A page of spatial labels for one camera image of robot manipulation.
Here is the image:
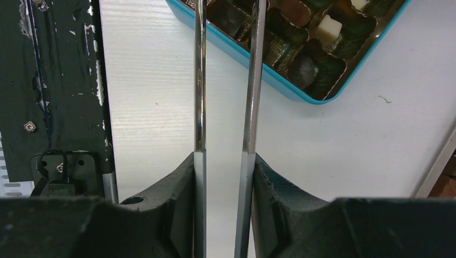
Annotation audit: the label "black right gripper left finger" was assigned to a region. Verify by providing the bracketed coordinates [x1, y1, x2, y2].
[1, 155, 195, 257]

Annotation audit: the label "steel tray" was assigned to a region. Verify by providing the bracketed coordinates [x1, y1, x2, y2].
[415, 128, 455, 198]

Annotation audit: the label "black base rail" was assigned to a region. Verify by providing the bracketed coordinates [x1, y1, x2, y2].
[1, 1, 118, 203]

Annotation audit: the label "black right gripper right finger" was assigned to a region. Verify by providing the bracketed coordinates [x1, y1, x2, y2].
[252, 156, 455, 257]

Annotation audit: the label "teal chocolate box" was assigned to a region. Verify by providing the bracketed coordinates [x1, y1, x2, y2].
[166, 1, 411, 104]

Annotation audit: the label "steel serving tongs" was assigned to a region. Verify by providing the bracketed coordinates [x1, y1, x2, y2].
[193, 1, 267, 257]

